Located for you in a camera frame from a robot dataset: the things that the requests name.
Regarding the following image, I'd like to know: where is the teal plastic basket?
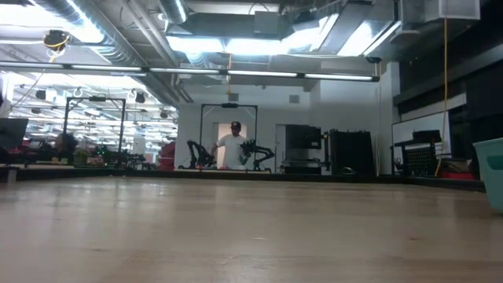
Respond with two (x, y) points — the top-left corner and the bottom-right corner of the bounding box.
(472, 137), (503, 215)

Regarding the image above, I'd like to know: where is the black cabinet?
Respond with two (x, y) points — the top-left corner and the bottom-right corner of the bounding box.
(284, 124), (324, 175)

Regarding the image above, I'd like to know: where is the red machine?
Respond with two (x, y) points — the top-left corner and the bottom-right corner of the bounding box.
(158, 141), (177, 171)

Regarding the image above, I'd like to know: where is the long tube light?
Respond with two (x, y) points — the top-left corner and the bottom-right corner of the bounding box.
(0, 61), (380, 83)

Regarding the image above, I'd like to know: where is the black panel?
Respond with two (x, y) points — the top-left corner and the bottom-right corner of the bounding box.
(328, 128), (377, 177)

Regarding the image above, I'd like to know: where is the whiteboard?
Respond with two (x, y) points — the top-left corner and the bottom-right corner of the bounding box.
(391, 111), (452, 158)

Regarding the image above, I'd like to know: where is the black cart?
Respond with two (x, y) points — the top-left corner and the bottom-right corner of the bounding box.
(391, 129), (444, 177)

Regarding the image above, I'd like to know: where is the red box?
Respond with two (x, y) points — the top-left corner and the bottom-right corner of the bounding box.
(439, 168), (475, 182)

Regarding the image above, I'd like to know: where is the dark flat monitor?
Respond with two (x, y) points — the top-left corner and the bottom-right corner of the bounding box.
(0, 117), (29, 150)

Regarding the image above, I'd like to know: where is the black table frame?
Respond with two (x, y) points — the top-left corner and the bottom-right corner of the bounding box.
(0, 166), (486, 193)

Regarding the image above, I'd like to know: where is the black gantry frame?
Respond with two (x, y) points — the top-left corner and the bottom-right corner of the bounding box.
(62, 96), (127, 156)
(199, 102), (259, 173)

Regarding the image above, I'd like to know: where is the silver ventilation duct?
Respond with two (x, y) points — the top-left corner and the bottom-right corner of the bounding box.
(159, 0), (189, 25)

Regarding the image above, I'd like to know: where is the yellow black cable reel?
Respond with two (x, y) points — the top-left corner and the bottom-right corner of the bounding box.
(42, 29), (72, 52)

